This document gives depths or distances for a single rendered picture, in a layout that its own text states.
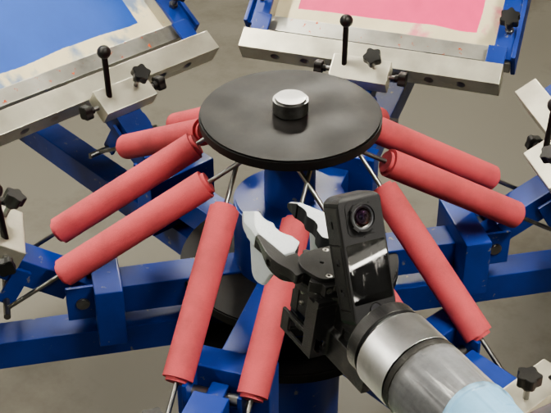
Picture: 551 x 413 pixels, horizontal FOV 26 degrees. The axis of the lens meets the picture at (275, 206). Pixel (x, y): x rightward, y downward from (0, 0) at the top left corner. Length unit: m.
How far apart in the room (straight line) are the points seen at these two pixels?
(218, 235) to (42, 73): 0.74
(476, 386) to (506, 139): 3.63
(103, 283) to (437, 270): 0.57
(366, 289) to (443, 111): 3.68
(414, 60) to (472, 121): 2.11
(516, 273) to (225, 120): 0.68
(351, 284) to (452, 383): 0.13
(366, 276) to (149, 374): 2.46
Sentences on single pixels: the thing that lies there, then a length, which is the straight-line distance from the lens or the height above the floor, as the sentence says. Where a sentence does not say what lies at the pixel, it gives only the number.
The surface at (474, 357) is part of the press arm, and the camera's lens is 1.96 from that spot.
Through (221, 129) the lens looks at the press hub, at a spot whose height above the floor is 1.32.
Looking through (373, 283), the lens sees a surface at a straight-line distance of 1.03.
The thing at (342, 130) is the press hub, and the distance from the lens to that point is 1.97.
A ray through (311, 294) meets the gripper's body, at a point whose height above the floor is 1.67.
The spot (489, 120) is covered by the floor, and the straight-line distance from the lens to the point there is 4.66.
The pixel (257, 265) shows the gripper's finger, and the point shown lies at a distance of 1.13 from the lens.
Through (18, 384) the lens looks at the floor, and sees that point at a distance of 3.49.
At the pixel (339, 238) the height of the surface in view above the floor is 1.74.
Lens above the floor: 2.33
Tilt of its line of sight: 35 degrees down
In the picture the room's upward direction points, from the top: straight up
